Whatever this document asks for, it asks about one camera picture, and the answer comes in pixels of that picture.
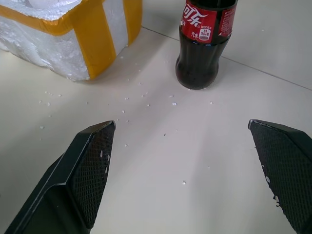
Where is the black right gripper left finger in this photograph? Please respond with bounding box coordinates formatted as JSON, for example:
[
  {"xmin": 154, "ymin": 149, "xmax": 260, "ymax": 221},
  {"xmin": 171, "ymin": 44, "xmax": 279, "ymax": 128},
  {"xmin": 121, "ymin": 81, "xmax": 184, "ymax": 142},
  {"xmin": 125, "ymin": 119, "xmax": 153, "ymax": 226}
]
[{"xmin": 4, "ymin": 120, "xmax": 117, "ymax": 234}]

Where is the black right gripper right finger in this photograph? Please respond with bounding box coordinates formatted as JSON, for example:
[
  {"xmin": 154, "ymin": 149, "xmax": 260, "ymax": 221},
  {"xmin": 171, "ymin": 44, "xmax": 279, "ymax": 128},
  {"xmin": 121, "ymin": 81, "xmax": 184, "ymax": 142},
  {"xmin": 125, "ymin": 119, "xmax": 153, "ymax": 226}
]
[{"xmin": 248, "ymin": 119, "xmax": 312, "ymax": 234}]

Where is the cola bottle with red label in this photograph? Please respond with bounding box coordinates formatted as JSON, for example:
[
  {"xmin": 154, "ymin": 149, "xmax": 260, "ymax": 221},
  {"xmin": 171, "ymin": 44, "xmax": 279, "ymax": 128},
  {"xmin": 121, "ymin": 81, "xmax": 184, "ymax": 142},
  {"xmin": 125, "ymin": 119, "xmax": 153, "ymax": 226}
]
[{"xmin": 175, "ymin": 0, "xmax": 238, "ymax": 90}]

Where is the white foam box yellow tape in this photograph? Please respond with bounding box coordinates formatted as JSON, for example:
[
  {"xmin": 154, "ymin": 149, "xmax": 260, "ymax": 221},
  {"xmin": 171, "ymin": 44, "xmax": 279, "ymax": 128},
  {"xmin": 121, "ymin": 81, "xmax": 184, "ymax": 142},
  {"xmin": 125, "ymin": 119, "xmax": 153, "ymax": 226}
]
[{"xmin": 0, "ymin": 0, "xmax": 143, "ymax": 82}]

